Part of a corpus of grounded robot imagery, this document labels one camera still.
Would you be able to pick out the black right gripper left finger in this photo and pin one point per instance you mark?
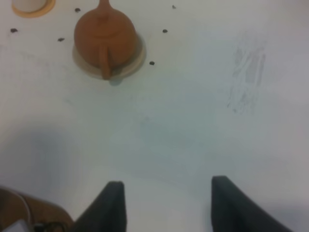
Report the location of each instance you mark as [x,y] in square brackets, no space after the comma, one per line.
[107,213]

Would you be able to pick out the brown clay teapot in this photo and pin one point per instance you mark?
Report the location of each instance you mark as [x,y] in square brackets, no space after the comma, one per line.
[105,38]

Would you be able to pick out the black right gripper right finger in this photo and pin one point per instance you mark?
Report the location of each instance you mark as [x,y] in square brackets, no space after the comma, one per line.
[234,211]

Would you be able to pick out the orange coaster near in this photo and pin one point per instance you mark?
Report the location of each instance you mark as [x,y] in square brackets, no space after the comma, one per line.
[47,8]

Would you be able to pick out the white teacup near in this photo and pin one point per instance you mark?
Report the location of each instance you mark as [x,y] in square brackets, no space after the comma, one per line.
[28,6]

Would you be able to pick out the beige round teapot coaster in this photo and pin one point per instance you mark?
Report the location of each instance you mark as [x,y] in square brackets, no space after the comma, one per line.
[119,73]

